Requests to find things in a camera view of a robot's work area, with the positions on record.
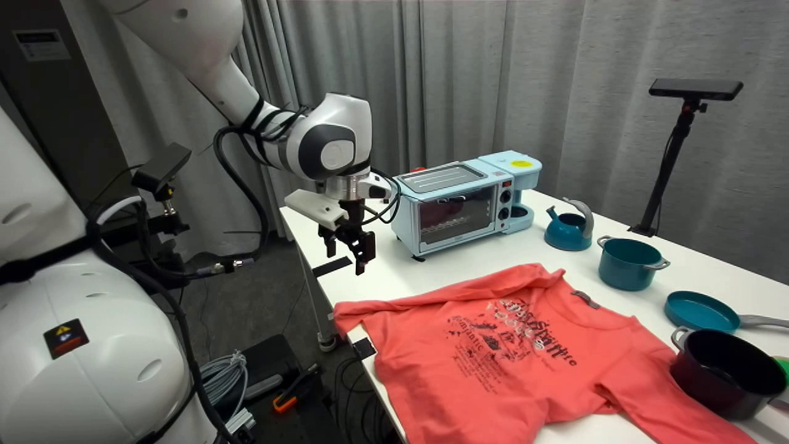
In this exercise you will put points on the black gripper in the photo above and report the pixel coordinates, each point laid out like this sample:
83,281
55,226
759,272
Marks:
348,217

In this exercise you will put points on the coral red printed sweatshirt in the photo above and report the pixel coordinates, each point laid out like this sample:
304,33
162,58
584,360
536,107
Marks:
459,371

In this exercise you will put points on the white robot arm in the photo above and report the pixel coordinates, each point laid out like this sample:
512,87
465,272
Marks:
205,39

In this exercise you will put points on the light blue toaster oven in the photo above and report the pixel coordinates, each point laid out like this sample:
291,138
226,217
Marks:
459,206

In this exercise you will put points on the black floor box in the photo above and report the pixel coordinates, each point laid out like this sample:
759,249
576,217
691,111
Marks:
273,360

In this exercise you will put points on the small teal bowl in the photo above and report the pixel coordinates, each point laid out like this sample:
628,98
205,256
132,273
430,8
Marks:
568,235

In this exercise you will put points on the teal toy pot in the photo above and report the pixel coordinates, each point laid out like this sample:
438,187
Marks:
631,267

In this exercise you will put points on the grey curtain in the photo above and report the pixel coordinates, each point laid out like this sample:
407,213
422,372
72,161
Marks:
576,64

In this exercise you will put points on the small green object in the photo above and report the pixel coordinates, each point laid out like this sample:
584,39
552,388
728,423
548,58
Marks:
780,366

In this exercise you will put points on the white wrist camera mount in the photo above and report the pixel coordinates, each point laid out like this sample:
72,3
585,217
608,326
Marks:
316,209

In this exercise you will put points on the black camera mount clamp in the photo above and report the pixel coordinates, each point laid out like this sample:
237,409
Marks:
148,238

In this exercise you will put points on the small black side camera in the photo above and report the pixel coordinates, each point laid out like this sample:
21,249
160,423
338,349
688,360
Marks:
162,169

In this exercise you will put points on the black camera stand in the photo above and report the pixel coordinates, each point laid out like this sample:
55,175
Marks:
666,162

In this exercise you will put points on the black stereo camera bar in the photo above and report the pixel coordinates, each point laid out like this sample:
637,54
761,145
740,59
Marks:
693,90

